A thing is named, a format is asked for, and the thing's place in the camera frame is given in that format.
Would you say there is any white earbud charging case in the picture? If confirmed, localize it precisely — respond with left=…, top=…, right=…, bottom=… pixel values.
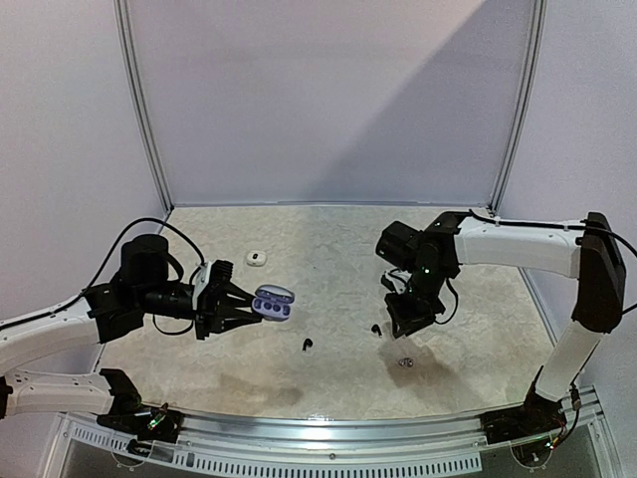
left=246, top=251, right=268, bottom=267

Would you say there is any aluminium front rail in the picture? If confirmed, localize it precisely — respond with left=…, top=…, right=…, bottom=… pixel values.
left=42, top=387, right=625, bottom=477

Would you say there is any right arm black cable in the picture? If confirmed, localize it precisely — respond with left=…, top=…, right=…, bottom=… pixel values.
left=432, top=208, right=637, bottom=328

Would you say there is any black earbud left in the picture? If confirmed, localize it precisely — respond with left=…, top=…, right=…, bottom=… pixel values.
left=303, top=338, right=314, bottom=352

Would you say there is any right aluminium frame post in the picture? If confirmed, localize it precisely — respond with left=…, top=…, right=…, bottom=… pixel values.
left=488, top=0, right=547, bottom=213

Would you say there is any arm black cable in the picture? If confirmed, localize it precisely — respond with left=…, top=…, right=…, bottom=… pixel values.
left=432, top=208, right=637, bottom=328
left=0, top=217, right=208, bottom=338

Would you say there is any blue grey charging case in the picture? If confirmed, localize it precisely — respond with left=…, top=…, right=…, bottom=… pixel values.
left=251, top=284, right=296, bottom=322

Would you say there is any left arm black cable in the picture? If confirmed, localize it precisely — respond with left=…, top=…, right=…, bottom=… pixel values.
left=0, top=217, right=208, bottom=338

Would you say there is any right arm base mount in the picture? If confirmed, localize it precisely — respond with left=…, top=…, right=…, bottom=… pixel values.
left=479, top=394, right=566, bottom=444

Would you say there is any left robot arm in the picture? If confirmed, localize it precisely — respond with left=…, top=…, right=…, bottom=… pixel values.
left=1, top=234, right=263, bottom=432

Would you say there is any left aluminium frame post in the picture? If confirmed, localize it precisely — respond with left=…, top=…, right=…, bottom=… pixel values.
left=113, top=0, right=174, bottom=214

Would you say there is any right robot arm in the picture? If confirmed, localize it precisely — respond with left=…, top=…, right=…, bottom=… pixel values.
left=375, top=211, right=626, bottom=434

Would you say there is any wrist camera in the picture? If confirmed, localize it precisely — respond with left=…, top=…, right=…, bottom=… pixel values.
left=191, top=261, right=211, bottom=311
left=380, top=268, right=409, bottom=295

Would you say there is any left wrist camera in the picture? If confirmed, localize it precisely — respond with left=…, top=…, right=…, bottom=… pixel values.
left=191, top=261, right=211, bottom=311

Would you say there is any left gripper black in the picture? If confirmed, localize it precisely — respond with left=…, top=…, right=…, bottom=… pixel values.
left=136, top=281, right=263, bottom=340

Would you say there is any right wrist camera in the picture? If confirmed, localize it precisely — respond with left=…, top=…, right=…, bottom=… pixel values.
left=380, top=268, right=409, bottom=295

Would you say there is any aluminium frame post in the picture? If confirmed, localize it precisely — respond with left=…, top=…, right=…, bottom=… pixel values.
left=113, top=0, right=174, bottom=214
left=488, top=0, right=547, bottom=213

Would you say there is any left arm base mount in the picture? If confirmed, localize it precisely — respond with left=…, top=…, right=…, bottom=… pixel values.
left=97, top=396, right=185, bottom=443

